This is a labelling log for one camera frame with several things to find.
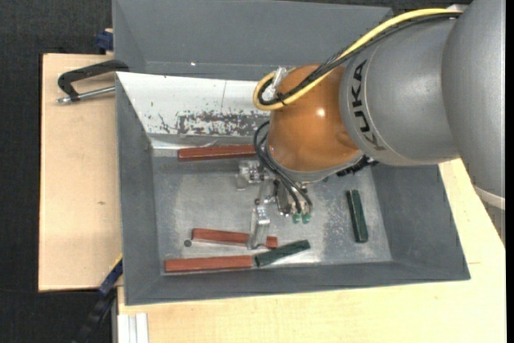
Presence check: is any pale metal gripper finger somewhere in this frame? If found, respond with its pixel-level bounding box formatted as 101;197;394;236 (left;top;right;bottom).
248;206;271;251
235;161;266;191

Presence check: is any dark green flat block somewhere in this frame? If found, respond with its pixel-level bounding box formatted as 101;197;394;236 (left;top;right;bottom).
254;239;312;268
345;189;370;244

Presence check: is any red-brown flat block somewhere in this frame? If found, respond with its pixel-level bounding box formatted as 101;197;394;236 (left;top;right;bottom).
177;145;259;162
164;255;255;274
190;227;279;251

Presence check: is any grey metal bin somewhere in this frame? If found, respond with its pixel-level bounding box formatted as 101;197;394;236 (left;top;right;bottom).
111;0;471;306

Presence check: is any pale brown cardboard board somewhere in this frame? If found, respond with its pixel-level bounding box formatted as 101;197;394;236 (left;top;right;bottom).
38;52;124;293

